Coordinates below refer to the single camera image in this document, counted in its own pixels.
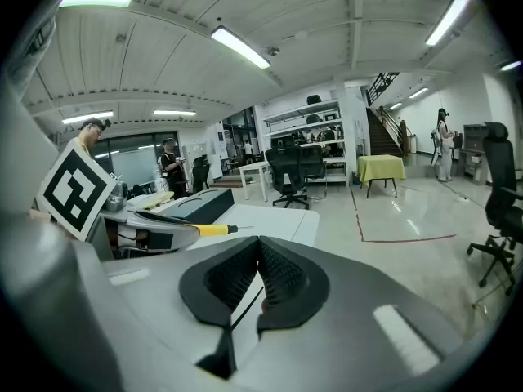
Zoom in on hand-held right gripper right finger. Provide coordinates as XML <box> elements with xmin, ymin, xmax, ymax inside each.
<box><xmin>235</xmin><ymin>236</ymin><xmax>463</xmax><ymax>385</ymax></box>

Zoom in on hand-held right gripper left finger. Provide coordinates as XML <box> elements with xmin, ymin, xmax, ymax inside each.
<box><xmin>101</xmin><ymin>236</ymin><xmax>260</xmax><ymax>380</ymax></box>

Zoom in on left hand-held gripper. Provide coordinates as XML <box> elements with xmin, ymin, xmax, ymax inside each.
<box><xmin>36</xmin><ymin>137</ymin><xmax>202</xmax><ymax>260</ymax></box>

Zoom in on dark teal box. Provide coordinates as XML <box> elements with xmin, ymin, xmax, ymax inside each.
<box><xmin>157</xmin><ymin>188</ymin><xmax>236</xmax><ymax>225</ymax></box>

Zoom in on yellow screwdriver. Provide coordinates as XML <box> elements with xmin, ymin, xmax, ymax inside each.
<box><xmin>194</xmin><ymin>223</ymin><xmax>254</xmax><ymax>238</ymax></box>

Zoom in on pale yellow object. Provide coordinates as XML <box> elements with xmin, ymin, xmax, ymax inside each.
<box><xmin>136</xmin><ymin>191</ymin><xmax>176</xmax><ymax>211</ymax></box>

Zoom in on black mesh office chair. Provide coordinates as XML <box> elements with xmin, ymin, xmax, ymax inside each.
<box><xmin>300</xmin><ymin>145</ymin><xmax>329</xmax><ymax>200</ymax></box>
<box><xmin>264</xmin><ymin>147</ymin><xmax>312</xmax><ymax>211</ymax></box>
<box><xmin>190</xmin><ymin>156</ymin><xmax>212</xmax><ymax>194</ymax></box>

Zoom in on white table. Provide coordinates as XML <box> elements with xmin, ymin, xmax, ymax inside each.
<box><xmin>238</xmin><ymin>160</ymin><xmax>274</xmax><ymax>203</ymax></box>

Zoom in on table with yellow cloth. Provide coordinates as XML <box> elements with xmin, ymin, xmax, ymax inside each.
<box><xmin>356</xmin><ymin>154</ymin><xmax>407</xmax><ymax>200</ymax></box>

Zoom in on dark staircase with railing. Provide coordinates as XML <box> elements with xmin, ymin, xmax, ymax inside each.
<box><xmin>364</xmin><ymin>71</ymin><xmax>411</xmax><ymax>158</ymax></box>

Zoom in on white shelf unit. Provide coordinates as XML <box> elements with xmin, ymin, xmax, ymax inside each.
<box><xmin>261</xmin><ymin>98</ymin><xmax>350</xmax><ymax>188</ymax></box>

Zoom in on black office chair with headrest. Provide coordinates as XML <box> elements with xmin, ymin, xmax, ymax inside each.
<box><xmin>467</xmin><ymin>121</ymin><xmax>523</xmax><ymax>297</ymax></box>

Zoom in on grey cabinet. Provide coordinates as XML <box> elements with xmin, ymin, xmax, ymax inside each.
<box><xmin>462</xmin><ymin>123</ymin><xmax>493</xmax><ymax>186</ymax></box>

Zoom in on floor cable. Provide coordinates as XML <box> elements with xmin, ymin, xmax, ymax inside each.
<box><xmin>443</xmin><ymin>180</ymin><xmax>488</xmax><ymax>211</ymax></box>

